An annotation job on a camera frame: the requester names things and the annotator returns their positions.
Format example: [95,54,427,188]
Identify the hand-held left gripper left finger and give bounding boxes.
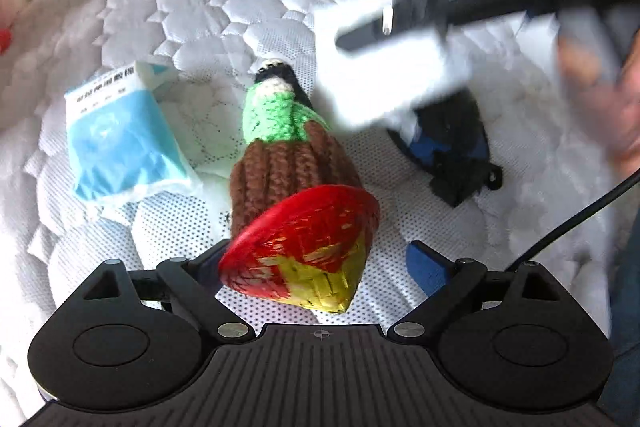
[80,239,253,340]

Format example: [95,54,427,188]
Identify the red object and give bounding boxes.
[0,0,17,56]

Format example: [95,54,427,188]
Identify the person's dark trousers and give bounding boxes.
[597,184,640,427]

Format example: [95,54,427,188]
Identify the blue tissue pack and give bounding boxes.
[64,61,201,208]

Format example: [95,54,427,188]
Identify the person's right hand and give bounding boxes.
[556,24,640,180]

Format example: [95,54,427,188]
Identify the crochet doll with red base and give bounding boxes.
[218,59,381,315]

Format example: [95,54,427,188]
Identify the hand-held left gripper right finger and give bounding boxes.
[394,241,557,340]

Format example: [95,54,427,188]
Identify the black and blue pouch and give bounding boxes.
[385,89,503,208]

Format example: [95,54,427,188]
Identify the white quilted bed cover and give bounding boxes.
[0,0,623,408]

